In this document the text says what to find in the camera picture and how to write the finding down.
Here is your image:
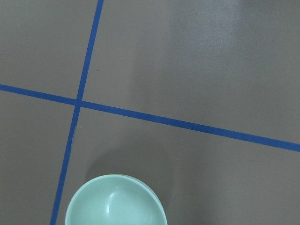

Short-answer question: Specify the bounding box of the green bowl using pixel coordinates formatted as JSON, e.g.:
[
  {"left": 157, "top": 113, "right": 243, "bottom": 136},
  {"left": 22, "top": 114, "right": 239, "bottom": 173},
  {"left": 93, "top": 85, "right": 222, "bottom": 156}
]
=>
[{"left": 65, "top": 174, "right": 167, "bottom": 225}]

